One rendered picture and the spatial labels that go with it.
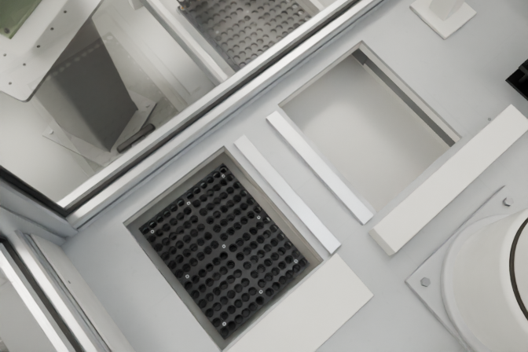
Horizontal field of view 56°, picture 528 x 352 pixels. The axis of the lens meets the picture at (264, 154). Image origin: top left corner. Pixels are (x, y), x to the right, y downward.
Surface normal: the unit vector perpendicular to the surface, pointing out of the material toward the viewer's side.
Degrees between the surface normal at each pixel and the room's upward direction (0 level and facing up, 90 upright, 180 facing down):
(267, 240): 0
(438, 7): 90
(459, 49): 0
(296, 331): 0
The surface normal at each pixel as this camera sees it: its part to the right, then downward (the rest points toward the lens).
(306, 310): 0.04, -0.33
